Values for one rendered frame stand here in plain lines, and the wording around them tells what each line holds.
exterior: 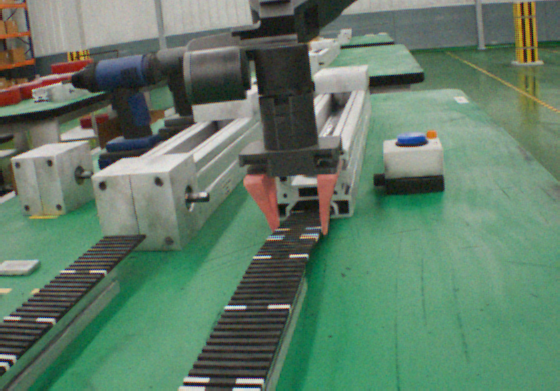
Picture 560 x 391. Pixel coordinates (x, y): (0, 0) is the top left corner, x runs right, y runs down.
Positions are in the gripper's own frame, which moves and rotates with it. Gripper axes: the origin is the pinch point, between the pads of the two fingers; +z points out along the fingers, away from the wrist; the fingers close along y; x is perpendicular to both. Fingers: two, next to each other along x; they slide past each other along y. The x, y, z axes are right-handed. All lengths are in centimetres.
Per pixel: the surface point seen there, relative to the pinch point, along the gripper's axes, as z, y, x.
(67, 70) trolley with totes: -11, 277, -433
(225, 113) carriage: -7.6, 18.4, -40.9
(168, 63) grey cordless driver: -17, 36, -62
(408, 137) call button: -5.2, -12.6, -19.2
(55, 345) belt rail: 1.2, 17.0, 24.0
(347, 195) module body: -0.6, -4.6, -8.9
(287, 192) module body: -1.5, 2.7, -8.9
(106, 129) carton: 37, 204, -354
